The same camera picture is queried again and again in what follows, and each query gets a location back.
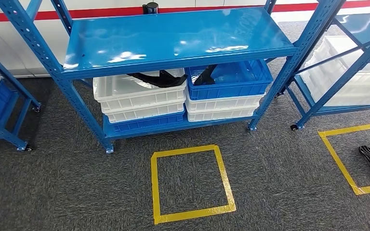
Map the black curved plastic part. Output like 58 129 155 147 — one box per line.
127 70 189 88
194 64 218 86

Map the black cylinder post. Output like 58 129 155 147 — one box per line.
142 1 159 15

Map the blue metal shelf rack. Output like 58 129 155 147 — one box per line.
0 0 347 154
276 13 370 131
0 43 42 152

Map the yellow floor tape square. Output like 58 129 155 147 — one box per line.
318 122 370 196
150 144 237 225

